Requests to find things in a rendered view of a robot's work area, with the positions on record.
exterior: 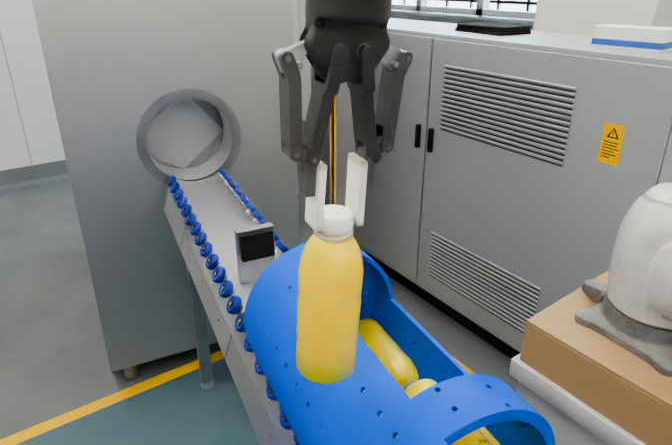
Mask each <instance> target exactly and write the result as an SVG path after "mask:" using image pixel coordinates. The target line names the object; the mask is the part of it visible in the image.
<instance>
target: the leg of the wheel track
mask: <svg viewBox="0 0 672 445"><path fill-rule="evenodd" d="M186 269H187V277H188V285H189V292H190V300H191V308H192V316H193V323H194V331H195V339H196V347H197V354H198V362H199V370H200V377H201V380H202V382H201V387H202V388H203V389H210V388H212V387H213V386H214V380H213V373H212V364H211V356H210V347H209V339H208V330H207V322H206V313H205V309H204V307H203V304H202V302H201V299H200V297H199V294H198V292H197V289H196V287H195V285H194V282H193V280H192V277H191V275H190V272H189V270H188V267H187V265H186Z"/></svg>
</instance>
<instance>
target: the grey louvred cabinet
mask: <svg viewBox="0 0 672 445"><path fill-rule="evenodd" d="M455 28H457V24H453V23H442V22H431V21H420V20H408V19H397V18H390V19H389V21H388V24H387V32H388V35H389V38H390V44H391V45H393V46H395V47H396V48H398V49H400V50H404V51H408V52H411V53H412V55H413V60H412V62H411V65H410V67H409V69H408V71H407V73H406V75H405V78H404V84H403V90H402V97H401V103H400V110H399V116H398V122H397V129H396V135H395V141H394V147H393V150H392V151H391V152H389V153H386V152H384V153H382V154H380V155H381V156H382V157H381V160H380V161H379V162H378V163H374V173H373V184H372V187H371V189H366V196H365V210H364V224H363V225H362V226H357V225H356V224H355V223H354V238H355V239H356V241H357V243H358V245H359V247H360V249H362V250H363V251H364V252H365V253H366V254H367V255H369V256H370V257H371V258H372V259H373V260H374V261H375V262H376V263H377V264H378V265H379V266H380V267H381V268H382V269H383V270H384V271H385V273H386V274H387V275H388V276H390V277H391V278H393V279H394V280H396V281H397V282H399V283H400V284H401V285H403V286H404V287H406V288H407V289H409V290H410V291H412V292H413V293H415V294H416V295H418V296H419V297H421V298H422V299H424V300H425V301H427V302H428V303H430V304H431V305H433V306H434V307H436V308H437V309H439V310H440V311H441V312H443V313H444V314H446V315H447V316H449V317H450V318H452V319H453V320H455V321H456V322H458V323H459V324H461V325H462V326H464V327H465V328H467V329H468V330H470V331H471V332H473V333H474V334H476V335H477V336H478V337H480V338H481V339H483V340H484V341H486V342H487V343H489V344H490V345H492V346H493V347H495V348H496V349H498V350H499V351H501V352H502V353H504V354H505V355H507V356H508V357H510V358H511V359H512V358H513V357H515V356H517V355H518V354H520V353H521V349H522V343H523V338H524V332H525V326H526V320H527V319H529V318H531V317H532V316H534V315H536V314H537V313H539V312H541V311H542V310H544V309H546V308H547V307H549V306H550V305H552V304H554V303H555V302H557V301H559V300H560V299H562V298H564V297H565V296H567V295H569V294H570V293H572V292H574V291H575V290H577V289H578V288H580V287H582V285H583V284H584V283H585V281H586V280H588V279H591V280H593V279H595V278H597V277H598V276H600V275H601V274H603V273H605V272H606V271H608V270H609V267H610V262H611V257H612V252H613V248H614V244H615V240H616V237H617V233H618V230H619V228H620V225H621V223H622V221H623V219H624V217H625V215H626V214H627V212H628V210H629V209H630V208H631V206H632V205H633V203H634V202H635V201H636V200H637V199H638V197H640V196H642V195H643V194H645V193H646V192H647V191H648V190H649V189H651V188H652V187H653V186H655V185H658V184H662V183H671V182H672V50H670V51H666V52H662V53H659V52H648V51H636V50H625V49H614V48H602V47H591V41H592V38H593V36H588V35H577V34H566V33H554V32H543V31H532V30H531V34H519V35H504V36H497V35H489V34H481V33H472V32H464V31H456V30H455Z"/></svg>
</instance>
